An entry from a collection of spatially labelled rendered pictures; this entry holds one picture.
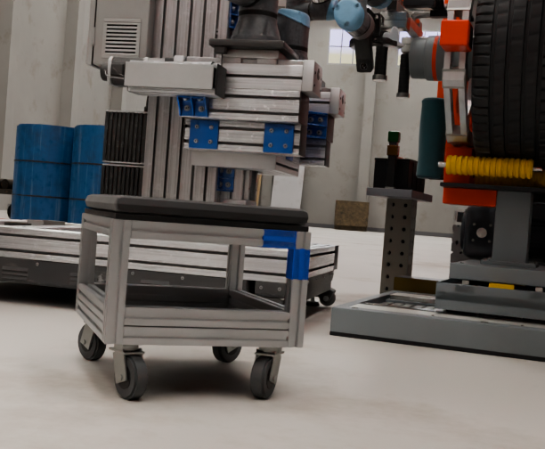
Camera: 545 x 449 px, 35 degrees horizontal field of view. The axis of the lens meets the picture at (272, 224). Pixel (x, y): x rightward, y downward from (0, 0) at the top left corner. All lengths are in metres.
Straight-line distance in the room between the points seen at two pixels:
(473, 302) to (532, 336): 0.24
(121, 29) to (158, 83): 0.41
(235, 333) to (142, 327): 0.16
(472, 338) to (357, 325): 0.31
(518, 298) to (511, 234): 0.25
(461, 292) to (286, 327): 1.05
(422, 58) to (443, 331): 0.87
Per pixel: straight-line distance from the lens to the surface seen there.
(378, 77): 2.59
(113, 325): 1.43
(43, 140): 7.65
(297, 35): 3.04
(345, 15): 2.24
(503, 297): 2.46
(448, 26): 2.41
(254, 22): 2.55
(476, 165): 2.55
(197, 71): 2.43
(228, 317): 1.47
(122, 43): 2.82
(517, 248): 2.63
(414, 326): 2.35
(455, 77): 2.47
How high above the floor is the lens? 0.33
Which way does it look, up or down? 1 degrees down
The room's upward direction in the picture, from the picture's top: 4 degrees clockwise
